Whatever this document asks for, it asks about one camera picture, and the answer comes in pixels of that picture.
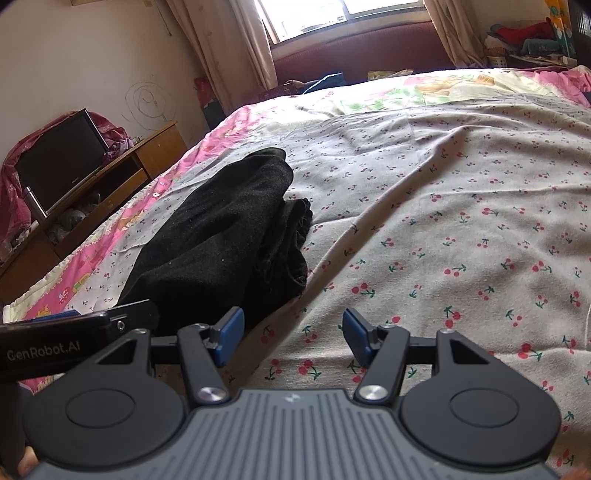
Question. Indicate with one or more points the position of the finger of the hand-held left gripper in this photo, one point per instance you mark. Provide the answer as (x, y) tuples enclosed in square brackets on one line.
[(53, 316), (134, 316)]

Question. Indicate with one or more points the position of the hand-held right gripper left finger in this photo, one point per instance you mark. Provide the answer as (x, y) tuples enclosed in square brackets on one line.
[(229, 334)]

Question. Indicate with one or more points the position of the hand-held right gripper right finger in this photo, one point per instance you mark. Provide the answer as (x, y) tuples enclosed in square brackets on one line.
[(359, 334)]

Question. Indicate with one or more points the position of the black pants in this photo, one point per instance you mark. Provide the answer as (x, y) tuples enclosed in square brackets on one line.
[(217, 230)]

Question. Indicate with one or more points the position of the pink patterned cloth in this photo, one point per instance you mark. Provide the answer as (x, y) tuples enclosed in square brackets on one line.
[(11, 198)]

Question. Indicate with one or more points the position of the black monitor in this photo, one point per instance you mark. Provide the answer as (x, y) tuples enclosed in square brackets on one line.
[(60, 161)]

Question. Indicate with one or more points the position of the cherry print bed sheet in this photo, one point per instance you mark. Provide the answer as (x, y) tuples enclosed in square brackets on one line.
[(438, 184)]

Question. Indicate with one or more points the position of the wooden cabinet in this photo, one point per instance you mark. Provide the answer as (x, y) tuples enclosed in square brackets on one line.
[(157, 147)]

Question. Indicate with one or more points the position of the red bag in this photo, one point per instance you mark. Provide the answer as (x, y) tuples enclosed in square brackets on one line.
[(210, 101)]

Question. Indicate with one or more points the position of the dark patterned bag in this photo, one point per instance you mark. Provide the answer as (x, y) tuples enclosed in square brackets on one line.
[(291, 86)]

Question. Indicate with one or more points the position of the blue cloth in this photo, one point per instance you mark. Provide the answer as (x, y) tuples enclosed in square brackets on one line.
[(325, 81)]

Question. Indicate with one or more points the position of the yellow printed cloth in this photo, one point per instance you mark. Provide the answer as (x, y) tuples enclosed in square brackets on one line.
[(390, 74)]

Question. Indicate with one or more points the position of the beige curtain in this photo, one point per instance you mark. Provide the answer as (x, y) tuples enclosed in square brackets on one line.
[(455, 32), (221, 50)]

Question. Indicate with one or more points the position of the white basket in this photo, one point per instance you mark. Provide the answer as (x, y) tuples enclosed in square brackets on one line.
[(496, 56)]

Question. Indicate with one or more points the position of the window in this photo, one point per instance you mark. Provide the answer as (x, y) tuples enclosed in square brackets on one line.
[(341, 16)]

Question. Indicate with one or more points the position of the teal garment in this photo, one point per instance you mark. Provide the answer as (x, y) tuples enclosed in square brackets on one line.
[(542, 47)]

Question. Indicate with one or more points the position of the red garment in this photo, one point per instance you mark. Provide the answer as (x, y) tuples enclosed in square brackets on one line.
[(526, 32)]

